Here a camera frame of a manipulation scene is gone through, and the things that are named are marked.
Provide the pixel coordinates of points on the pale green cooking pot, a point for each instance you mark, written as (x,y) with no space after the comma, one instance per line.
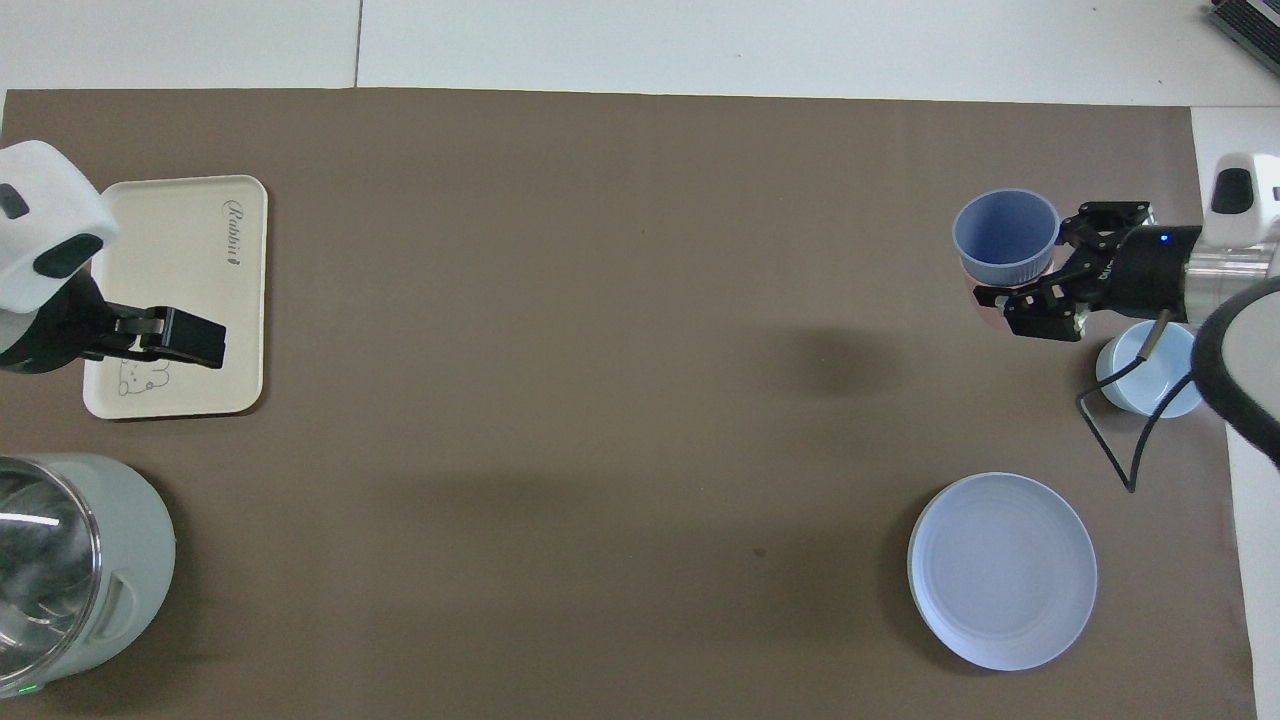
(135,560)

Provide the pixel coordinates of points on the blue plastic plate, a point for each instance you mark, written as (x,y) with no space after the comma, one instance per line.
(1000,570)

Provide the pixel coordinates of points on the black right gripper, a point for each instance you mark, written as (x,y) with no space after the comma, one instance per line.
(1145,275)

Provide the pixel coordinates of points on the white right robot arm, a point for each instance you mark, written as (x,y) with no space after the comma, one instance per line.
(1240,400)

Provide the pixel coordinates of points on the brown table mat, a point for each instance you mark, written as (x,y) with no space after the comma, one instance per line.
(600,400)

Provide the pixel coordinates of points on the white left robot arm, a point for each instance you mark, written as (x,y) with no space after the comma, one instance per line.
(40,200)

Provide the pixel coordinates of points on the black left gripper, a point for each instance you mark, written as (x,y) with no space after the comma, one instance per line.
(55,335)

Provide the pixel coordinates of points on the glass pot lid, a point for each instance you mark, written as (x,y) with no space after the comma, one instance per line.
(40,570)

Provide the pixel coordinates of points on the cream tray with rabbit print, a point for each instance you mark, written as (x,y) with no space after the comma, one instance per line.
(180,260)

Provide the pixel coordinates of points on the blue plastic cup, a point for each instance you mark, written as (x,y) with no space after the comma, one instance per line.
(1005,235)

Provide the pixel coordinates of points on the grey laptop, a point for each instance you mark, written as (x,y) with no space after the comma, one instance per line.
(1250,20)

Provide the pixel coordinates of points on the light blue bowl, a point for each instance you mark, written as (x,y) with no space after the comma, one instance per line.
(1130,385)

